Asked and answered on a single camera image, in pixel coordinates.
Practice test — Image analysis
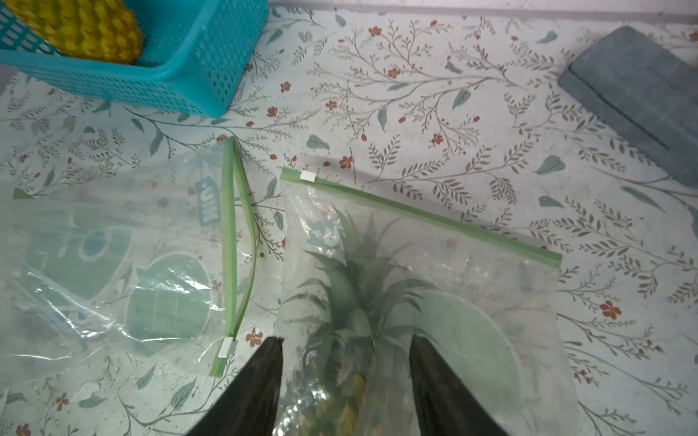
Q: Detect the greenish pineapple in bag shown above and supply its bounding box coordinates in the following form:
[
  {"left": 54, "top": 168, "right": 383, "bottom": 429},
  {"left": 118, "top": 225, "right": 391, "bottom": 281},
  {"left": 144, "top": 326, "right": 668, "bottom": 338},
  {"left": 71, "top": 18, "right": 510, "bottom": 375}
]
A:
[{"left": 274, "top": 211, "right": 434, "bottom": 435}]

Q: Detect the grey sponge block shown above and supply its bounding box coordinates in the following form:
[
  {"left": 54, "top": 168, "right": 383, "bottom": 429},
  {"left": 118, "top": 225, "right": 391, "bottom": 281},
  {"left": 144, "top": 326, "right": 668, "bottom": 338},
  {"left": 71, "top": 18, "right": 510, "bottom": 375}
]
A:
[{"left": 558, "top": 27, "right": 697, "bottom": 188}]

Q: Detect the zip-top bag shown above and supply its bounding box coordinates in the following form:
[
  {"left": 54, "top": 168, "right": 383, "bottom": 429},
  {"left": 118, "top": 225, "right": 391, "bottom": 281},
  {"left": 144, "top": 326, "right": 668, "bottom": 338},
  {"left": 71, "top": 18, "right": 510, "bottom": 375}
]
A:
[
  {"left": 1, "top": 137, "right": 258, "bottom": 388},
  {"left": 274, "top": 168, "right": 577, "bottom": 435}
]

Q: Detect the yellow pineapple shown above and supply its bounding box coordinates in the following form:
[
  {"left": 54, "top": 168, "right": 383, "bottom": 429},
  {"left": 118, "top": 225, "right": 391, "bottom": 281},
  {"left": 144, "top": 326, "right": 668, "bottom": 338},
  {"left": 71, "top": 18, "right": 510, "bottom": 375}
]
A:
[{"left": 5, "top": 0, "right": 144, "bottom": 65}]

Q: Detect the teal plastic basket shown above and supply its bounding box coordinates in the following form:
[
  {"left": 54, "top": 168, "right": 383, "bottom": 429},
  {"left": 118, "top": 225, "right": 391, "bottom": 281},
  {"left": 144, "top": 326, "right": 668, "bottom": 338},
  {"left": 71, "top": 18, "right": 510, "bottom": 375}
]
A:
[{"left": 1, "top": 0, "right": 269, "bottom": 118}]

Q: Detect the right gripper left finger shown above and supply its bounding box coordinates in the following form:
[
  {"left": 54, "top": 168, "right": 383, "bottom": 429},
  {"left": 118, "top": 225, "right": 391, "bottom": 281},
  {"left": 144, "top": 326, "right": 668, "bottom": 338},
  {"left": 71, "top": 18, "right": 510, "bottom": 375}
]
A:
[{"left": 188, "top": 336, "right": 283, "bottom": 436}]

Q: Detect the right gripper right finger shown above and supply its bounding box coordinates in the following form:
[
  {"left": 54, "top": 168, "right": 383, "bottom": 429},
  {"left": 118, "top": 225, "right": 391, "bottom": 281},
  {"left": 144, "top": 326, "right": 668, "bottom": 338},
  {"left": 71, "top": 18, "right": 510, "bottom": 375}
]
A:
[{"left": 409, "top": 335, "right": 507, "bottom": 436}]

